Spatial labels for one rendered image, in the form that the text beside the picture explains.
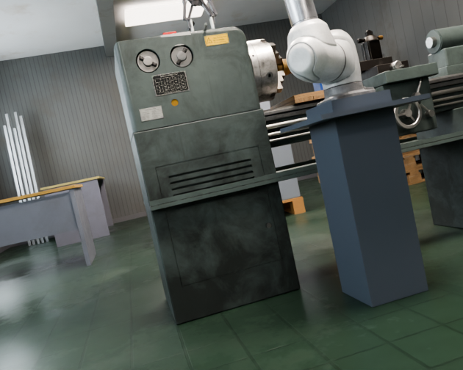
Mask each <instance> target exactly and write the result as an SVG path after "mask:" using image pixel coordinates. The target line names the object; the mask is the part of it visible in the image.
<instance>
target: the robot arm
mask: <svg viewBox="0 0 463 370"><path fill-rule="evenodd" d="M187 1H189V2H190V3H191V6H190V11H189V14H188V17H187V18H186V6H187ZM207 1H208V4H209V6H210V9H211V10H210V9H209V8H208V6H207V5H206V4H205V2H204V0H182V3H183V21H186V22H187V24H188V27H189V28H191V32H194V28H193V22H192V19H190V17H191V14H192V11H193V6H194V7H196V6H202V7H203V8H204V10H205V11H206V12H207V14H208V15H209V16H210V19H209V20H210V24H211V28H212V29H214V28H215V27H214V25H215V17H216V16H217V12H216V9H215V7H214V5H213V3H212V1H211V0H207ZM284 3H285V6H286V9H287V14H288V16H289V19H290V24H291V27H292V28H291V30H290V33H289V34H288V37H287V42H288V49H287V65H288V68H289V69H290V71H291V73H292V74H293V75H294V76H295V77H297V78H298V79H300V80H302V81H306V82H310V83H321V84H322V85H323V91H324V98H325V99H324V100H323V101H321V102H320V103H318V104H317V106H319V105H321V104H324V103H326V102H329V101H333V100H337V99H341V98H347V97H351V96H355V95H363V94H367V93H374V92H375V91H376V90H375V89H374V87H364V86H363V83H362V75H361V68H360V64H359V58H358V54H357V50H356V46H355V43H354V41H353V40H352V38H351V37H350V35H349V34H348V33H347V32H344V31H343V30H341V29H335V30H331V31H330V29H329V27H328V25H327V23H326V22H324V21H322V20H320V19H318V16H317V12H316V9H315V5H314V2H313V0H284ZM211 11H212V12H211Z"/></svg>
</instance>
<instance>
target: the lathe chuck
mask: <svg viewBox="0 0 463 370"><path fill-rule="evenodd" d="M261 41H265V39H260V40H251V41H247V42H249V43H250V44H251V45H252V46H253V48H254V50H255V53H256V56H257V59H258V62H259V69H260V74H261V94H260V97H259V102H260V103H262V102H266V101H272V100H273V99H274V98H275V96H273V97H270V95H271V94H272V93H277V89H278V70H277V64H276V58H275V56H274V53H273V49H272V48H271V46H270V44H269V43H268V42H267V43H262V42H261ZM269 72H271V73H272V74H273V77H272V78H271V79H267V77H266V75H267V73H269Z"/></svg>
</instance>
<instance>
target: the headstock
mask: <svg viewBox="0 0 463 370"><path fill-rule="evenodd" d="M190 34H191V35H180V36H172V37H161V36H155V37H145V38H140V39H134V40H125V41H119V42H117V43H116V44H115V45H114V56H115V75H116V79H117V83H118V89H119V92H120V96H121V102H122V105H123V111H124V115H125V118H126V124H127V128H128V132H129V138H130V141H131V142H132V137H133V133H135V132H139V131H145V130H150V129H154V128H161V127H166V126H172V125H177V124H181V123H188V122H193V121H197V120H203V119H208V118H212V117H220V116H224V115H230V114H235V113H239V112H247V111H251V110H255V109H261V107H260V103H259V97H258V93H257V89H256V82H255V79H254V72H253V68H252V65H251V58H250V54H249V50H248V44H247V40H246V37H245V34H244V32H243V31H242V30H241V29H239V28H237V27H226V28H218V29H206V30H200V31H194V32H190ZM178 44H185V46H178V47H175V48H174V46H175V45H178Z"/></svg>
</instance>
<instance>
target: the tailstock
mask: <svg viewBox="0 0 463 370"><path fill-rule="evenodd" d="M426 48H427V50H428V52H429V53H431V54H429V55H428V61H429V63H433V62H436V63H437V67H438V71H439V73H438V74H437V75H434V76H430V77H429V79H432V78H436V77H440V76H448V75H452V74H456V73H463V25H461V26H452V27H447V28H442V29H434V30H431V31H430V32H429V33H428V34H427V37H426Z"/></svg>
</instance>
